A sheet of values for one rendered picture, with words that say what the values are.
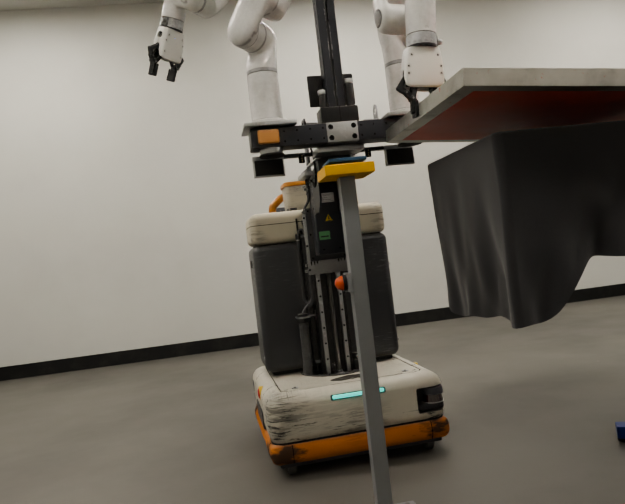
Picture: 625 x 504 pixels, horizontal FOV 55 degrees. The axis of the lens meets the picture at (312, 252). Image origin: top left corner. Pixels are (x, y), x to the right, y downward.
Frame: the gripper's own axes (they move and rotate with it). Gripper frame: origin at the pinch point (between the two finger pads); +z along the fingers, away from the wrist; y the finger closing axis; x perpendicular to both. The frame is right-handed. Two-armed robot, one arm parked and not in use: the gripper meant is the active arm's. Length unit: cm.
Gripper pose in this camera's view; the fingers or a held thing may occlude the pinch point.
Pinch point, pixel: (424, 109)
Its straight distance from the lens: 157.3
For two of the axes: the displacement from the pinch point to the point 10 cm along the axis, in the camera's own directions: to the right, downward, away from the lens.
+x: 1.4, -0.1, -9.9
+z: 0.4, 10.0, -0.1
